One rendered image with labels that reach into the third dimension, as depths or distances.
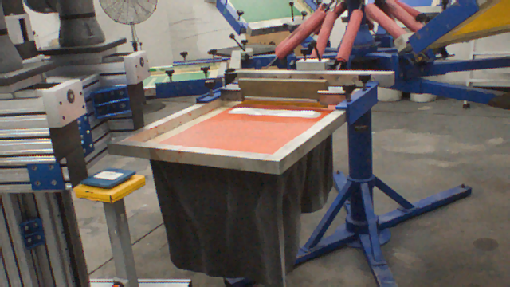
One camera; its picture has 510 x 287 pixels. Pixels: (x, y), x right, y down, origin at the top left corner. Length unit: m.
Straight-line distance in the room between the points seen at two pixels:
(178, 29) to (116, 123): 5.59
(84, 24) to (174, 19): 5.59
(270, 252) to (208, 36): 5.72
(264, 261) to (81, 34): 0.93
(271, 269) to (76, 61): 0.93
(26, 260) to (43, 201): 0.19
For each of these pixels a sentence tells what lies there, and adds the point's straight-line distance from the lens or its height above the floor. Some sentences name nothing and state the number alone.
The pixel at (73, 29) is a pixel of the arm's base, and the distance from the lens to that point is 1.84.
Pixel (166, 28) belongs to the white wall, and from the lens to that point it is 7.43.
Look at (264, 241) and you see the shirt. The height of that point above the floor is 0.69.
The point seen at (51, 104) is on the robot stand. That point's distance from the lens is 1.34.
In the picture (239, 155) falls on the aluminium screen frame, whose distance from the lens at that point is 1.37.
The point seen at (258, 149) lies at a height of 0.95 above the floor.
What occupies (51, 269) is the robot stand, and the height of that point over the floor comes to 0.57.
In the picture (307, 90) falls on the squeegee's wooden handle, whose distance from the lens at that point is 1.88.
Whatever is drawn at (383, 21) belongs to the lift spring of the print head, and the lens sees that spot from 2.43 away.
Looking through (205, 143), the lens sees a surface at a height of 0.95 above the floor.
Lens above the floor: 1.44
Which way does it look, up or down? 18 degrees down
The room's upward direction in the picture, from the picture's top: 5 degrees counter-clockwise
